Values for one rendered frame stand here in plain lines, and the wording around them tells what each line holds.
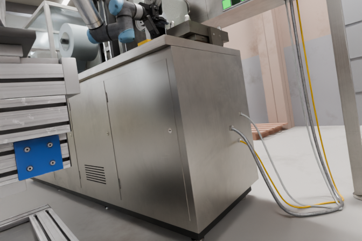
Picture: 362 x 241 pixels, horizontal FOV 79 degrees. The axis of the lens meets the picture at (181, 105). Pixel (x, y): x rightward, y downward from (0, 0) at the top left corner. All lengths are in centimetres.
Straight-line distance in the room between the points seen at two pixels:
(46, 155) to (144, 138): 54
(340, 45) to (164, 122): 98
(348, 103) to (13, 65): 138
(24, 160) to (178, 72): 58
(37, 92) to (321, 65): 365
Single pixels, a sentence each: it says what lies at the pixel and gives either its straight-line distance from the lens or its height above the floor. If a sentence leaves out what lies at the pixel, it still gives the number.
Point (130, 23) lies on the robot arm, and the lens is 110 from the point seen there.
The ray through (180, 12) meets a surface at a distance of 148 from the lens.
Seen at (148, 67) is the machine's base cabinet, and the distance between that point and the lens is 99.
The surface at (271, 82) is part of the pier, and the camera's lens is 383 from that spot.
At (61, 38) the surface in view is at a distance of 214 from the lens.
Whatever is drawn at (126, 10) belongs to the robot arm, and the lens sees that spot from 112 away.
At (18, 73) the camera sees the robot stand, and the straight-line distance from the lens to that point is 58.
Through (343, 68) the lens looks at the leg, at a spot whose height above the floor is 68.
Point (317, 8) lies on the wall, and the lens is 400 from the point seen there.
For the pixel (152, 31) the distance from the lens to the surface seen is 122.
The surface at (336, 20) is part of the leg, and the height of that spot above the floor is 93.
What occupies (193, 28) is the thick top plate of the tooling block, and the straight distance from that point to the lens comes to 117.
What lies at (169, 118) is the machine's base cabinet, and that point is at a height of 57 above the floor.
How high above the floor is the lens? 62
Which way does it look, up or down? level
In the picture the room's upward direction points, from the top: 8 degrees counter-clockwise
